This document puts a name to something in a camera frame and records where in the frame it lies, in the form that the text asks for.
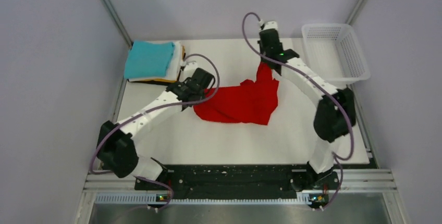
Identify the red t-shirt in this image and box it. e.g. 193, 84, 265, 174
193, 62, 279, 126

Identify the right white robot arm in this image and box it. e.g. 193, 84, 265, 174
257, 20, 356, 191

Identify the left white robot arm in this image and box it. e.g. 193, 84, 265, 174
95, 68, 219, 189

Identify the folded white t-shirt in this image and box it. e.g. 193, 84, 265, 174
124, 41, 185, 83

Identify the folded teal t-shirt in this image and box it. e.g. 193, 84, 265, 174
124, 41, 175, 79

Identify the folded black t-shirt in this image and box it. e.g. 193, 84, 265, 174
126, 66, 183, 86

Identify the white plastic basket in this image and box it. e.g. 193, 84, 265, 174
301, 23, 371, 87

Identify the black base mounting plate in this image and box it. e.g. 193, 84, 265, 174
134, 164, 342, 209

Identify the white slotted cable duct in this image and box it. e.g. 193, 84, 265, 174
95, 193, 312, 205

